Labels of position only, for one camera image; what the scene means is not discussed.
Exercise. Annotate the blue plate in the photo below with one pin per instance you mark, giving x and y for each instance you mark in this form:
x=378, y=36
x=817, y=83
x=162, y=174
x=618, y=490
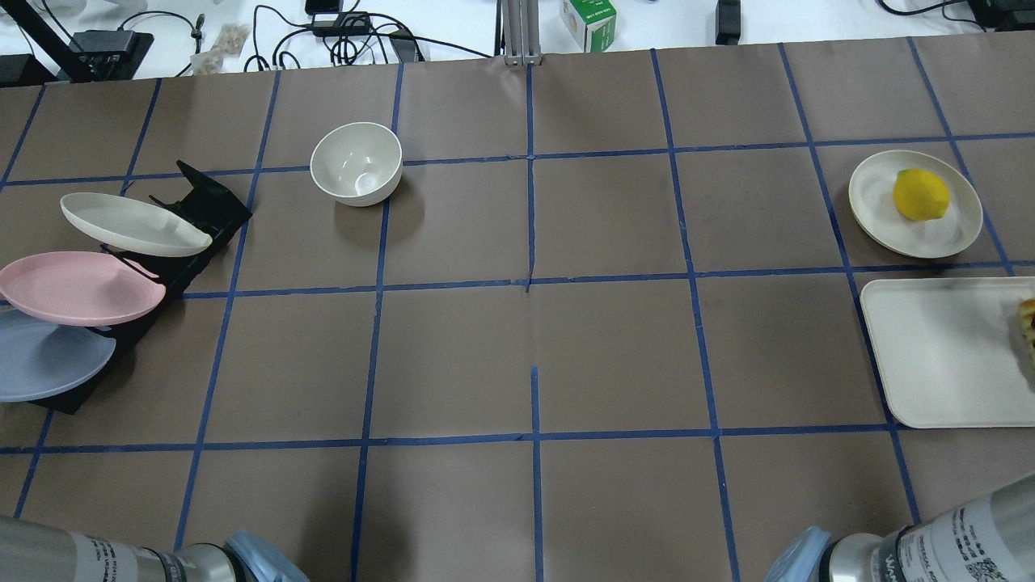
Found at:
x=40, y=359

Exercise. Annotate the sliced yellow bread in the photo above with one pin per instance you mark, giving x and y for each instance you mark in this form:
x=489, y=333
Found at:
x=1025, y=316

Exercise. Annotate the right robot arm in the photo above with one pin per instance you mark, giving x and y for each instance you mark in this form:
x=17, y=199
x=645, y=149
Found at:
x=990, y=538

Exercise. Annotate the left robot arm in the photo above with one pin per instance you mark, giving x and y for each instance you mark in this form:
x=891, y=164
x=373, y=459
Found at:
x=34, y=552

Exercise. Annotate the cream plate with lemon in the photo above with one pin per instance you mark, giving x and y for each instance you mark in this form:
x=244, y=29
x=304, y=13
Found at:
x=870, y=198

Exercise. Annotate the cream plate in rack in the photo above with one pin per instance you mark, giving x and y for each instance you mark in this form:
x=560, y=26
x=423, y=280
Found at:
x=133, y=225

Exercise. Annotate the pink plate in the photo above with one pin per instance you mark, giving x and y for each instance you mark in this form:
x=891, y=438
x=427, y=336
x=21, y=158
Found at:
x=79, y=289

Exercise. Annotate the cream bowl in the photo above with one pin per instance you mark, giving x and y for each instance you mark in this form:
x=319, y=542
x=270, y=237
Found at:
x=359, y=164

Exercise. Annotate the green white box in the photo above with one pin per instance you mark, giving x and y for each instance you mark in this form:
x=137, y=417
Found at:
x=592, y=24

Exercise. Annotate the black dish rack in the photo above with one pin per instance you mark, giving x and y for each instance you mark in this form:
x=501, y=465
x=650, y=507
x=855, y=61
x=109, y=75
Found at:
x=210, y=207

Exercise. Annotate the black power adapter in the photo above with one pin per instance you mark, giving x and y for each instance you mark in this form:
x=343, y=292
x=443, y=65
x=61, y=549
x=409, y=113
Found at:
x=728, y=23

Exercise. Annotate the snack bag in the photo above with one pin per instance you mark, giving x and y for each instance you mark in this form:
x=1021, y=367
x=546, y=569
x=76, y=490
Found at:
x=228, y=44

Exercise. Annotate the yellow lemon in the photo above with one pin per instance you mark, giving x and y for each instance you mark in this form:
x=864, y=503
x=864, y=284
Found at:
x=921, y=195

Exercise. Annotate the cream rectangular tray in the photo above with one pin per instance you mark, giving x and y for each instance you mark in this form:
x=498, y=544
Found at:
x=950, y=352

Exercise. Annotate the aluminium frame post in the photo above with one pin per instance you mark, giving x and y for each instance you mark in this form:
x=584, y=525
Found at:
x=518, y=32

